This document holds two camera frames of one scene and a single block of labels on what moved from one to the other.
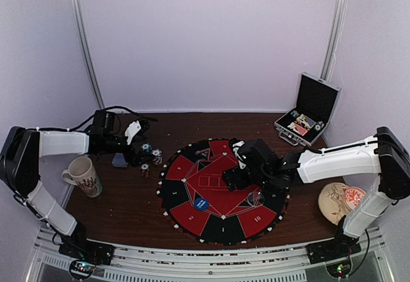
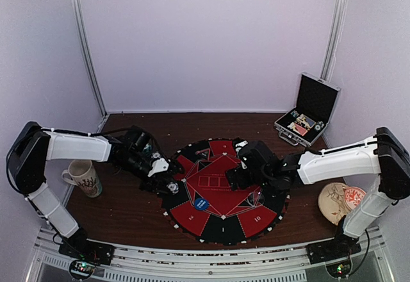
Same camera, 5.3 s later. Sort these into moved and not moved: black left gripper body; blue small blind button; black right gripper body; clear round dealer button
Moved: black left gripper body
Not moved: black right gripper body; blue small blind button; clear round dealer button
